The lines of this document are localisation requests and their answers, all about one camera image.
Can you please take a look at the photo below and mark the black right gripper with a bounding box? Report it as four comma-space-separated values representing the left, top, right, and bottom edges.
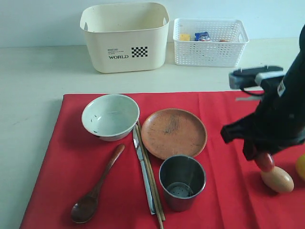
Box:
220, 92, 305, 161

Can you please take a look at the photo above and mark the red sausage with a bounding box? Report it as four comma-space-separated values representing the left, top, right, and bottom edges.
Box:
254, 153, 275, 172

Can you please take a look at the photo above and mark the brown egg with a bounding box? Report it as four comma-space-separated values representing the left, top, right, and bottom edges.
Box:
260, 166, 295, 193

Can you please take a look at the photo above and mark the blue white milk carton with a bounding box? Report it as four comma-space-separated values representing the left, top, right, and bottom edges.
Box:
194, 31, 211, 42

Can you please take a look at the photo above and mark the yellow cheese wedge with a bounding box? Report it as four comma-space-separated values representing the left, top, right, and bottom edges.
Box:
179, 33, 191, 41

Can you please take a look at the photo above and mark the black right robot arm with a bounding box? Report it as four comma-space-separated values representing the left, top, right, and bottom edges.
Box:
221, 30, 305, 160

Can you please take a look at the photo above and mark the red table cloth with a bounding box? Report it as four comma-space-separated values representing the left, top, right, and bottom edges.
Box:
19, 89, 305, 229

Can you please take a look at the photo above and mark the yellow green lemon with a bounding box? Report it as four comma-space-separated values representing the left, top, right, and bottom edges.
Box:
295, 154, 305, 181

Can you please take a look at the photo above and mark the stainless steel cup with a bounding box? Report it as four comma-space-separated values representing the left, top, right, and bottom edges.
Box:
159, 155, 207, 212

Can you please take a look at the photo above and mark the brown wooden plate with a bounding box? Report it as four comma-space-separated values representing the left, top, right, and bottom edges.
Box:
141, 108, 207, 160

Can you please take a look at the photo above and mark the white perforated plastic basket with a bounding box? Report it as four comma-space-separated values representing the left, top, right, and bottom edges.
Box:
173, 18, 249, 67

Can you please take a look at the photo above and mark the wooden chopstick right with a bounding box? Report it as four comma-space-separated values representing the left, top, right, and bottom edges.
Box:
136, 120, 166, 221

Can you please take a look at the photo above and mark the wooden chopstick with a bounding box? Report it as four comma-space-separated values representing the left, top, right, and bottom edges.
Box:
135, 124, 164, 229
136, 120, 166, 221

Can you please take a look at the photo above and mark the silver table knife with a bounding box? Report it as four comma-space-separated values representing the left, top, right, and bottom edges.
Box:
132, 125, 156, 215

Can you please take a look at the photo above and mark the wooden chopstick left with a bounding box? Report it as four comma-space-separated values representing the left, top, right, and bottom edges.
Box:
135, 124, 164, 229

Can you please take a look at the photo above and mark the pale green ceramic bowl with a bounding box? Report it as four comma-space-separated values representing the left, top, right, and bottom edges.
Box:
81, 94, 140, 142

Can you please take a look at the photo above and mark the cream plastic bin WORLD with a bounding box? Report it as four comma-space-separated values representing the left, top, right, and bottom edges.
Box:
80, 2, 170, 73

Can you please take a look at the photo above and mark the dark wooden spoon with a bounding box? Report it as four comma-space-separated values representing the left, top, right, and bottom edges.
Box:
71, 144, 125, 224

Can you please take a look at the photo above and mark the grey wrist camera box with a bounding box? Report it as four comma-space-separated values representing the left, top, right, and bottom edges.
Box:
228, 65, 283, 89

